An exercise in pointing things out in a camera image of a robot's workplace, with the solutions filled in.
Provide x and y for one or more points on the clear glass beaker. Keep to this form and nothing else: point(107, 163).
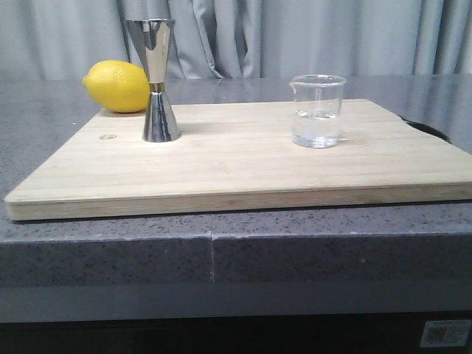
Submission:
point(317, 106)

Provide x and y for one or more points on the steel double jigger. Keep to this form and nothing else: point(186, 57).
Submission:
point(151, 39)

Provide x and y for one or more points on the wooden cutting board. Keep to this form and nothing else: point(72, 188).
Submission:
point(239, 156)

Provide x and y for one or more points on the yellow lemon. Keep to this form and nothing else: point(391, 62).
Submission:
point(117, 85)

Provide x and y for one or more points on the grey curtain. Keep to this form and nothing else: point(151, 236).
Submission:
point(58, 40)

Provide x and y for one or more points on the white QR code sticker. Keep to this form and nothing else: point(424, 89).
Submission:
point(445, 333)

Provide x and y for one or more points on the black cutting board handle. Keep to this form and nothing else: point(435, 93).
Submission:
point(427, 129)

